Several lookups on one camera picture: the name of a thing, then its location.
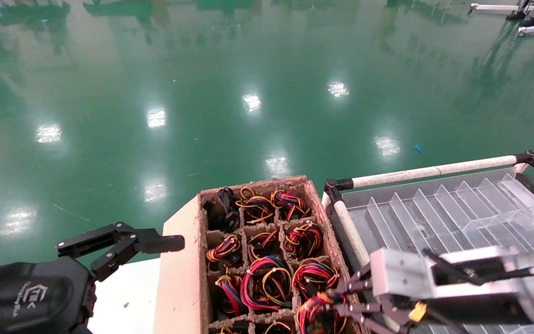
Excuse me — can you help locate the white pipe rack frame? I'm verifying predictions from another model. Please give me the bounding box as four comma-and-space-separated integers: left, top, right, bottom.
323, 149, 534, 334

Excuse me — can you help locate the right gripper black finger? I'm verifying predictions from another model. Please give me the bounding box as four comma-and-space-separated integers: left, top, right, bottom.
340, 301, 412, 334
329, 263, 375, 298

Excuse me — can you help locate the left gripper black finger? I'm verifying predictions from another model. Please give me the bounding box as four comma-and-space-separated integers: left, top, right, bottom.
56, 222, 185, 282

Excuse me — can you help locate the clear acrylic divider tray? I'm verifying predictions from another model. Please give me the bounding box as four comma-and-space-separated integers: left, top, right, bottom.
341, 167, 534, 334

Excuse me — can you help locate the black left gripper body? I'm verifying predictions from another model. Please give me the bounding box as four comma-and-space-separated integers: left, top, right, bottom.
0, 257, 97, 334

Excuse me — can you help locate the brown cardboard divider box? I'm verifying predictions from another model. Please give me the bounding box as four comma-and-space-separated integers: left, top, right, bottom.
153, 175, 365, 334

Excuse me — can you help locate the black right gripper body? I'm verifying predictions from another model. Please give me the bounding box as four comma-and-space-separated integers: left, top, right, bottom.
422, 291, 534, 326

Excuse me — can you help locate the black wire bundle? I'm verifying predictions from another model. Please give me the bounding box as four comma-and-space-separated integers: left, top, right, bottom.
204, 186, 240, 232

